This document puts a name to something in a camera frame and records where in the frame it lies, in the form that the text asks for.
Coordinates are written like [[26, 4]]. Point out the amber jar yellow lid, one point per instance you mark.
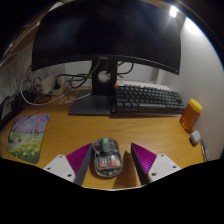
[[190, 115]]

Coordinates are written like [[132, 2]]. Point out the silver pen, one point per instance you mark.
[[204, 150]]

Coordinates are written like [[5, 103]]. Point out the small white earbuds case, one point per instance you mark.
[[195, 137]]

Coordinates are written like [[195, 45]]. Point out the black computer monitor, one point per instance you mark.
[[106, 33]]

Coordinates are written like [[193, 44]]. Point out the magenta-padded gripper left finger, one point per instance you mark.
[[60, 166]]

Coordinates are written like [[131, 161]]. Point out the white power strip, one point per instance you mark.
[[50, 85]]

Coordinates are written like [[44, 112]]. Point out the floral printed mouse pad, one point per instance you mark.
[[28, 136]]

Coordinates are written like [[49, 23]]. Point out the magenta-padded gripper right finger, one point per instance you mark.
[[163, 165]]

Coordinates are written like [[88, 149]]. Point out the transparent computer mouse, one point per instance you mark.
[[106, 160]]

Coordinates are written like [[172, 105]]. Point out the wooden wall shelf unit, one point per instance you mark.
[[18, 40]]

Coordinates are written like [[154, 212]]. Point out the black mechanical keyboard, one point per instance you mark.
[[148, 98]]

